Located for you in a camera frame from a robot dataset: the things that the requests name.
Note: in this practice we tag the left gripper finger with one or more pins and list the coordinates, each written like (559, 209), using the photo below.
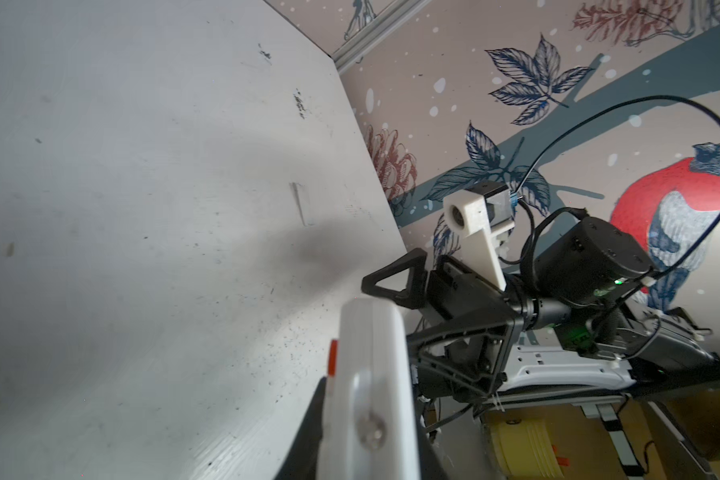
(301, 460)

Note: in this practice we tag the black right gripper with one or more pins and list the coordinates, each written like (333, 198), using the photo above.
(461, 359)

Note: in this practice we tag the white remote control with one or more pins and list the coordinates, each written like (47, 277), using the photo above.
(368, 421)

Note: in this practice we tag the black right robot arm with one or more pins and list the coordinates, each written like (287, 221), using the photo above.
(608, 348)

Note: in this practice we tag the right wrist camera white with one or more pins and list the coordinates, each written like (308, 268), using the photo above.
(481, 217)

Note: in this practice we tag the horizontal aluminium frame bar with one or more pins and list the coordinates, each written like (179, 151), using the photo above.
(367, 29)

